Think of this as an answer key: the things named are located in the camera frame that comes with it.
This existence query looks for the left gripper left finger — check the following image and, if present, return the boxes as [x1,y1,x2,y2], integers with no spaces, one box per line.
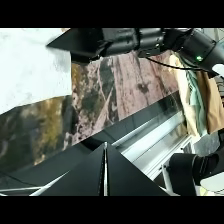
[39,142,106,197]

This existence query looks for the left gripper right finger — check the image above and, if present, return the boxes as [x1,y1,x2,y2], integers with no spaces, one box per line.
[105,142,172,197]

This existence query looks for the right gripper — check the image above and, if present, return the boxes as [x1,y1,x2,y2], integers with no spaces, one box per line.
[45,28,168,65]

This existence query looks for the grey T-shirt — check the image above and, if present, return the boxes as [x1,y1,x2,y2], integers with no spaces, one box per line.
[0,28,73,115]

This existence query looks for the pale green garment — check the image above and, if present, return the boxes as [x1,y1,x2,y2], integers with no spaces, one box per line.
[184,64,208,118]

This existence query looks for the brown garment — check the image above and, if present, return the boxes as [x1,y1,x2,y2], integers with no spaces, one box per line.
[195,70,224,135]

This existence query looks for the black cable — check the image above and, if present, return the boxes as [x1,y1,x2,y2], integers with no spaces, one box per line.
[145,55,208,72]

